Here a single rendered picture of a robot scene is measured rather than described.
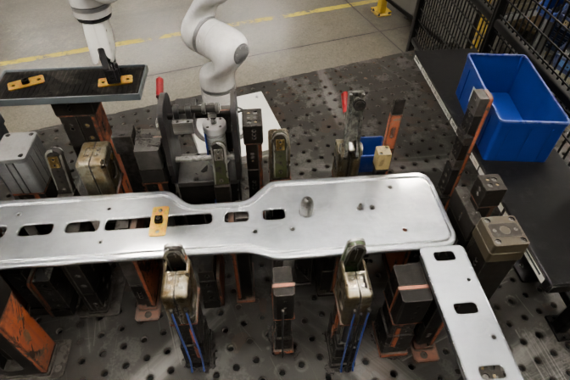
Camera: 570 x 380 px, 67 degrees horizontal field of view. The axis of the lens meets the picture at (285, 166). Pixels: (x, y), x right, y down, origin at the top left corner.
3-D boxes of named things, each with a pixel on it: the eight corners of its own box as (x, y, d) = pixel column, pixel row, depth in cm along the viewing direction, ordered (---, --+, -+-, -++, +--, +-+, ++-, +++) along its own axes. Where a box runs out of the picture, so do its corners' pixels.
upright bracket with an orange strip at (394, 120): (364, 231, 134) (393, 100, 99) (363, 227, 135) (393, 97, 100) (373, 230, 134) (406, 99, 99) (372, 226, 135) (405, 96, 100)
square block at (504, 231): (446, 326, 113) (494, 247, 87) (436, 298, 118) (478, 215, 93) (476, 323, 113) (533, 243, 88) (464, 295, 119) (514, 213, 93)
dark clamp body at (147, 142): (155, 250, 129) (121, 158, 102) (160, 215, 138) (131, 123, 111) (191, 248, 129) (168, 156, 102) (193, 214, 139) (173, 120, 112)
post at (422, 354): (415, 363, 106) (446, 307, 85) (402, 320, 114) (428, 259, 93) (439, 360, 106) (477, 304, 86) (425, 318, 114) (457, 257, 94)
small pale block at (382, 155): (359, 243, 131) (378, 155, 105) (356, 233, 133) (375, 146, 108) (371, 242, 131) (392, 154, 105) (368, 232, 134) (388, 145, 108)
